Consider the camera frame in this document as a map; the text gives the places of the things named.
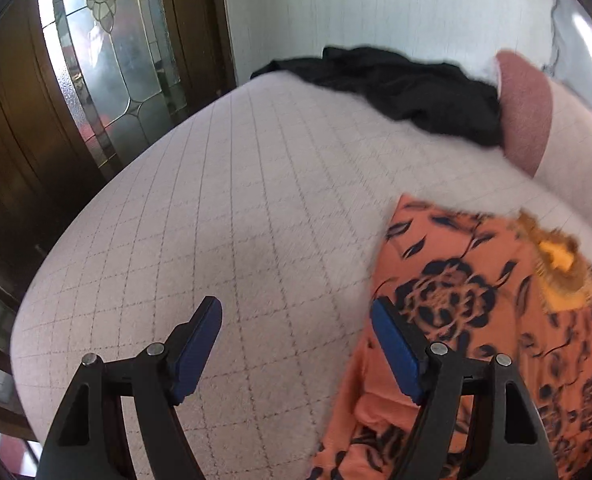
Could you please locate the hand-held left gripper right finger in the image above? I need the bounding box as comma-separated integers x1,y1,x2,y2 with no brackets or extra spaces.
369,296,559,480

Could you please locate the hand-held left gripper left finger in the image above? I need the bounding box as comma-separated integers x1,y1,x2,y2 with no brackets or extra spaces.
36,296,224,480

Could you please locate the orange floral garment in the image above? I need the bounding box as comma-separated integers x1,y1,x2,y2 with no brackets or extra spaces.
310,195,592,480

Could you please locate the pale quilted sofa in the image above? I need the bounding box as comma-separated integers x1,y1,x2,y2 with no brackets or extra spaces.
10,67,592,480

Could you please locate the black cloth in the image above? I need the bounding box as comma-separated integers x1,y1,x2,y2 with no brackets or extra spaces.
250,46,506,150

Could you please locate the sofa armrest with pink end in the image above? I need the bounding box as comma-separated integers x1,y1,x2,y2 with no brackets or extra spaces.
495,49,592,216

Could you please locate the dark wooden door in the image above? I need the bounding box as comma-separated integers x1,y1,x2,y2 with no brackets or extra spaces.
0,0,237,311

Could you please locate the leaded glass door panel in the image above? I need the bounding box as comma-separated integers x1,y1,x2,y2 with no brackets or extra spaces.
36,0,187,182

